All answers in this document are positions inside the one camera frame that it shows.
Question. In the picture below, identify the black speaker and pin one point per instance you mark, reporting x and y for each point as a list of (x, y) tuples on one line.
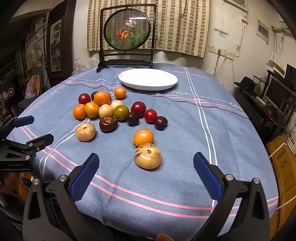
[(291, 71)]

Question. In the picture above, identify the dark brown mangosteen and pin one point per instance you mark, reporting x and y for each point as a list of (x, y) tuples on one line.
[(108, 124), (93, 95)]

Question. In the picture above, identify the large beige tomato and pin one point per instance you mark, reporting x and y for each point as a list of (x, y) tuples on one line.
[(148, 156)]

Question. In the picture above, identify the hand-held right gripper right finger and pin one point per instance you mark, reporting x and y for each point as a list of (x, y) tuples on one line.
[(205, 173)]

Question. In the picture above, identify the white oval plate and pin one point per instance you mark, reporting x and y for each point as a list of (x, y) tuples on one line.
[(148, 78)]

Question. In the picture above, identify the cardboard box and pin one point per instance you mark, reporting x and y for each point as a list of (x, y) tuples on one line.
[(284, 166)]

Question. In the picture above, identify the person's right hand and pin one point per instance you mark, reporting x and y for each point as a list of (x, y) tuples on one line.
[(164, 237)]

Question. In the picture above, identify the small orange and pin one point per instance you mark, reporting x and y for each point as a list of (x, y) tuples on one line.
[(120, 93)]

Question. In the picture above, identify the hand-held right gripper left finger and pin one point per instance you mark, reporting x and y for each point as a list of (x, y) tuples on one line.
[(85, 176)]

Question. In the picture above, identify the tan mangosteen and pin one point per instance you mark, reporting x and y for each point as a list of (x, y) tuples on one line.
[(85, 132)]

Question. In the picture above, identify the black computer desk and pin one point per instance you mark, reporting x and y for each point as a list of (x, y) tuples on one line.
[(261, 115)]

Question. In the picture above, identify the blue striped tablecloth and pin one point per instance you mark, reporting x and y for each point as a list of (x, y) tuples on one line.
[(185, 139)]

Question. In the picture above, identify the white bucket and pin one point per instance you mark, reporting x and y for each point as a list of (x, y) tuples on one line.
[(292, 139)]

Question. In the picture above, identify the white framed wall picture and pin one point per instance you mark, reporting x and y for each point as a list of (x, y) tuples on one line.
[(263, 29)]

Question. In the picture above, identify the dark wooden framed painting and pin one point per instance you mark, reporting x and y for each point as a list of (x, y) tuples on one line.
[(56, 46)]

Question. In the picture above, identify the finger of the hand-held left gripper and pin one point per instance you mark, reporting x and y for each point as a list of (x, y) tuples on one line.
[(23, 121), (40, 140)]

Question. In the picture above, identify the white wall socket row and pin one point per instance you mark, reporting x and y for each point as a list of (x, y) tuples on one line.
[(218, 51)]

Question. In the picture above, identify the white floor fan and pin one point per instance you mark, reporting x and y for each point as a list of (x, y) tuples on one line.
[(34, 52)]

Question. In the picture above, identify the cream plum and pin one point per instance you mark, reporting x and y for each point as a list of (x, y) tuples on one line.
[(116, 103), (106, 111)]

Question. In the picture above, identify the black hat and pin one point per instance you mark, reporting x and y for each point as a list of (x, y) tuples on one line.
[(246, 83)]

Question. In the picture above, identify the red tomato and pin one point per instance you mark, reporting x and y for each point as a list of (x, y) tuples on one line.
[(150, 115)]

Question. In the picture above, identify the small dark red plum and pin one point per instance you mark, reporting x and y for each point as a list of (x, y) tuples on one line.
[(84, 99)]

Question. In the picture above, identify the large red plum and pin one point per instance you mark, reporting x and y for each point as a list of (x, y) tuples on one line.
[(138, 108)]

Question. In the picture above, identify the black computer monitor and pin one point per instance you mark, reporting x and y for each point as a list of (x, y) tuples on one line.
[(277, 90)]

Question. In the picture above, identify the round embroidered goldfish screen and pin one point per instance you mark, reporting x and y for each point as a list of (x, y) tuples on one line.
[(127, 30)]

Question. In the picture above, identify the pink cloth bag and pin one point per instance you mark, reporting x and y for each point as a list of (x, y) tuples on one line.
[(32, 87)]

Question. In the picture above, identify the orange mandarin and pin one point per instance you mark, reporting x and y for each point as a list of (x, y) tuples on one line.
[(79, 112)]

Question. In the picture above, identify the dark purple plum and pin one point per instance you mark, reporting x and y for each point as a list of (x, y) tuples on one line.
[(132, 119), (161, 123)]

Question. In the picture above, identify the green-orange persimmon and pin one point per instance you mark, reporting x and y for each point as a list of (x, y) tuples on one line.
[(121, 112)]

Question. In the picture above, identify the clear plastic bag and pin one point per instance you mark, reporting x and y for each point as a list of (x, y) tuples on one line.
[(79, 67)]

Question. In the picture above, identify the large orange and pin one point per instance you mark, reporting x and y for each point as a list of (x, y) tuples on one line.
[(102, 98)]

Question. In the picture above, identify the beige checked curtain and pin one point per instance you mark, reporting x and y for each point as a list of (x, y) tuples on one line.
[(180, 27)]

